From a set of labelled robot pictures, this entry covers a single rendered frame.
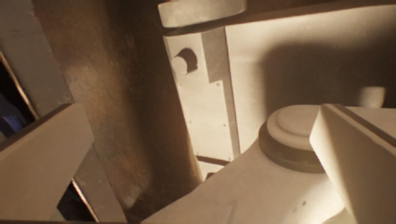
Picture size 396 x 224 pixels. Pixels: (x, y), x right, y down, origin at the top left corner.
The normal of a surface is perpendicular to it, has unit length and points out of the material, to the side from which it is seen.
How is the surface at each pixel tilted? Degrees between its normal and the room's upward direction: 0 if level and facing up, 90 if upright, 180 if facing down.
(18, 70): 90
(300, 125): 90
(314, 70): 0
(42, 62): 90
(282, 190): 90
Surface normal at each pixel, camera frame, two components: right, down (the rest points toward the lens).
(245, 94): -0.44, 0.51
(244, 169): -0.19, -0.86
